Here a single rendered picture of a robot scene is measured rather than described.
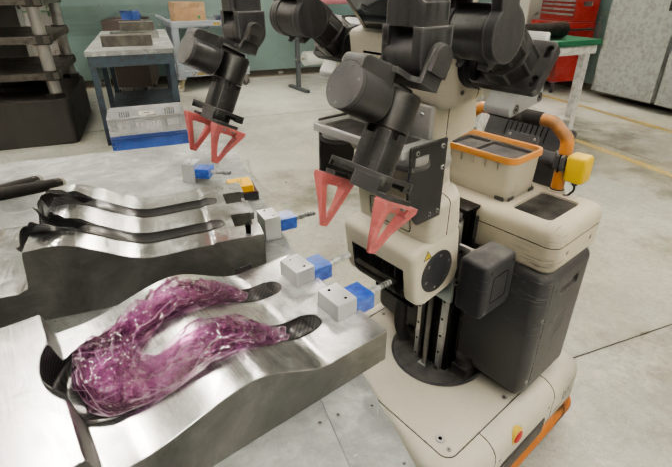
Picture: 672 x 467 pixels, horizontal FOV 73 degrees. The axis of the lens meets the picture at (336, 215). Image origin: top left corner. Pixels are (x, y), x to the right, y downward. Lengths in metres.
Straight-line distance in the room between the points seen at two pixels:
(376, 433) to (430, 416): 0.72
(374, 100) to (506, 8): 0.23
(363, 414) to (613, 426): 1.33
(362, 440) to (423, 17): 0.51
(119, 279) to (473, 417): 0.94
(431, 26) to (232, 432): 0.53
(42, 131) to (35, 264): 3.99
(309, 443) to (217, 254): 0.38
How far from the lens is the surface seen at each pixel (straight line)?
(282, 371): 0.58
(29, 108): 4.78
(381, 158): 0.58
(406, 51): 0.59
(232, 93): 0.92
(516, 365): 1.34
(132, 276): 0.85
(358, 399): 0.66
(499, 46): 0.68
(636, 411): 1.97
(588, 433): 1.83
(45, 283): 0.87
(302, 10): 0.97
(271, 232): 0.99
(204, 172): 1.31
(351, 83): 0.53
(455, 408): 1.37
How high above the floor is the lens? 1.30
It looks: 27 degrees down
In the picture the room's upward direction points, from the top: straight up
